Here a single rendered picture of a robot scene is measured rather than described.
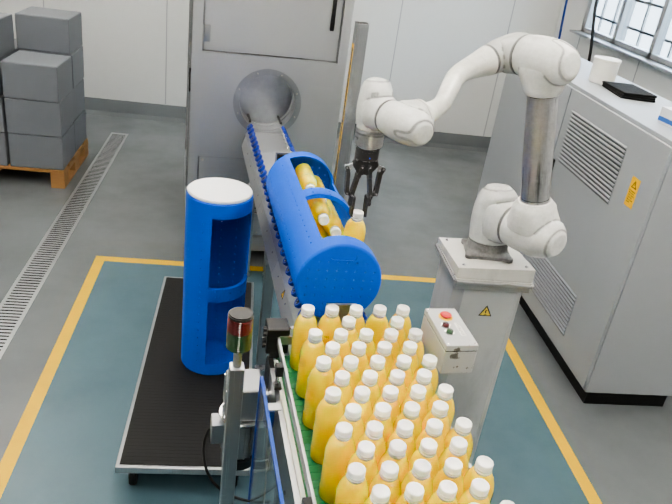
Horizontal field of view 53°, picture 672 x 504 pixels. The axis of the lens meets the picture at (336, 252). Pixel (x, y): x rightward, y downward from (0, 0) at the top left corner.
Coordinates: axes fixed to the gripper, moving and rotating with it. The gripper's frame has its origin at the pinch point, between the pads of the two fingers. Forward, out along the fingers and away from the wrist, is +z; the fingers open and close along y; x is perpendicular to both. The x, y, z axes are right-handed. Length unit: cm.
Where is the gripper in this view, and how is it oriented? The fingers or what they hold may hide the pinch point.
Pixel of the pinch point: (358, 205)
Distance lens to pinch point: 220.1
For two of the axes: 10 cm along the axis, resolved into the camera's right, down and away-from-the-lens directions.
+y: -9.7, -0.2, -2.3
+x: 2.0, 4.7, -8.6
